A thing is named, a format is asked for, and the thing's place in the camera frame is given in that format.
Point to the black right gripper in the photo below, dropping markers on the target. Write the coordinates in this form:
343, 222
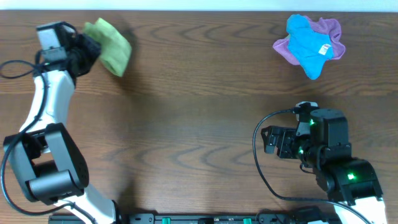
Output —
286, 135

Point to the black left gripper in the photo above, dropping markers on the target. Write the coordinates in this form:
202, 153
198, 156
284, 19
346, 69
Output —
88, 50

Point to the green cloth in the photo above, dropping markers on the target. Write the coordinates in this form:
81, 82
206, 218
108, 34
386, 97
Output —
115, 49

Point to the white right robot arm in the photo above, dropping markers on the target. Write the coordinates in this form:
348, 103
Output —
366, 210

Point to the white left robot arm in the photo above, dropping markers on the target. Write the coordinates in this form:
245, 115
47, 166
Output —
45, 160

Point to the blue cloth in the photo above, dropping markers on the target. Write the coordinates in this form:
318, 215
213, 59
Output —
310, 48

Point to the purple cloth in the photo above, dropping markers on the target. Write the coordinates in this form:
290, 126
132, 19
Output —
329, 27

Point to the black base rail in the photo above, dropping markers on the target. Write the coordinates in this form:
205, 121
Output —
304, 215

